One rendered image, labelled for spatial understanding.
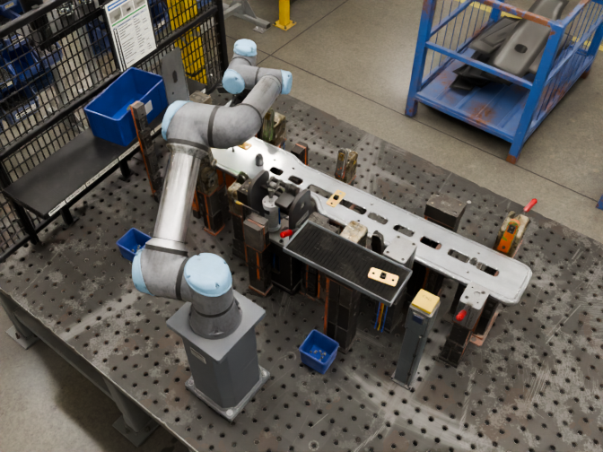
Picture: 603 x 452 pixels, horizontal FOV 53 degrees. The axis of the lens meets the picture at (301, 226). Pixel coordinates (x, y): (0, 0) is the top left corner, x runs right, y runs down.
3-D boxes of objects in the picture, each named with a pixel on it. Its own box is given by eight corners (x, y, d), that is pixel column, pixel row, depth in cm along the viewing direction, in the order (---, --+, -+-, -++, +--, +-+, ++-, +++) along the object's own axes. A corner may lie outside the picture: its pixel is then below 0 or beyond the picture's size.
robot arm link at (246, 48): (230, 49, 201) (237, 34, 206) (230, 76, 209) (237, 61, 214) (253, 54, 200) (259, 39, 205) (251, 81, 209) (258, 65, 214)
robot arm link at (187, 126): (177, 301, 158) (217, 99, 163) (122, 291, 160) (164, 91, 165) (190, 301, 170) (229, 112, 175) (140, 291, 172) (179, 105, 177)
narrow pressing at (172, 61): (193, 117, 251) (180, 45, 225) (174, 133, 244) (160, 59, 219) (191, 117, 251) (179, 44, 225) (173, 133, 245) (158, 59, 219)
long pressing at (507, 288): (537, 264, 203) (538, 261, 202) (513, 312, 191) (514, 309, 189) (212, 118, 252) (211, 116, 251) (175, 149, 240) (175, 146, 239)
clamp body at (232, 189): (262, 247, 245) (257, 180, 217) (245, 265, 239) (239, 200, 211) (244, 237, 248) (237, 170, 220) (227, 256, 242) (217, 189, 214)
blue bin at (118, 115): (170, 103, 252) (165, 76, 243) (126, 147, 234) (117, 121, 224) (137, 92, 257) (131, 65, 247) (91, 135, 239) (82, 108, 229)
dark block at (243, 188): (265, 258, 241) (260, 183, 209) (255, 270, 237) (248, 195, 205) (255, 253, 243) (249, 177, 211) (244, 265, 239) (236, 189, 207)
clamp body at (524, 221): (510, 278, 235) (537, 215, 208) (495, 305, 227) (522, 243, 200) (484, 266, 239) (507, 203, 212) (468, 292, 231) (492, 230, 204)
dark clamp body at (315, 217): (334, 282, 233) (338, 216, 205) (315, 308, 226) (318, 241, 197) (310, 271, 237) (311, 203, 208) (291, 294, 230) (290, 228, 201)
